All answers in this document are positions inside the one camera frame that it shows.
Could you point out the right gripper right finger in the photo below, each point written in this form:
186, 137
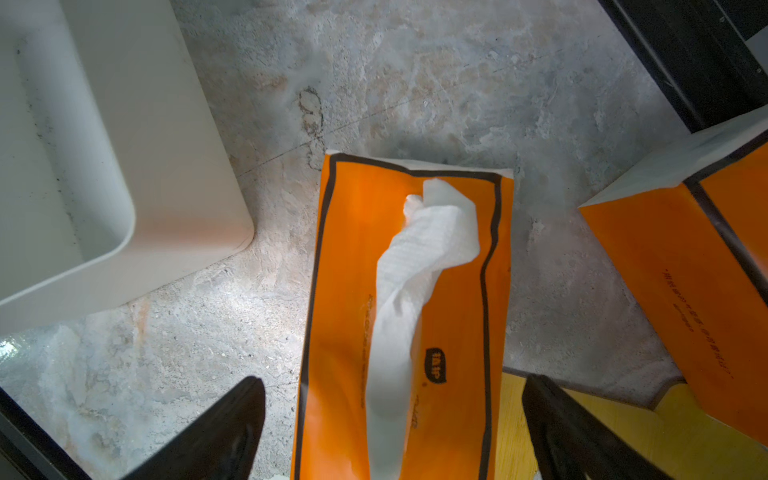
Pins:
571, 443

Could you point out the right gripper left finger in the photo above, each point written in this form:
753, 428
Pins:
220, 444

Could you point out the yellow bamboo lid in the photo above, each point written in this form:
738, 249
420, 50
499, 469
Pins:
676, 435

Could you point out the orange tissue pack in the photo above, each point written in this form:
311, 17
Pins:
686, 228
402, 362

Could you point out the white tissue box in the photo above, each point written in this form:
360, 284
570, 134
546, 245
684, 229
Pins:
114, 179

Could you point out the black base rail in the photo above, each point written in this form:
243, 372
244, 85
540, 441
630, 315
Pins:
708, 57

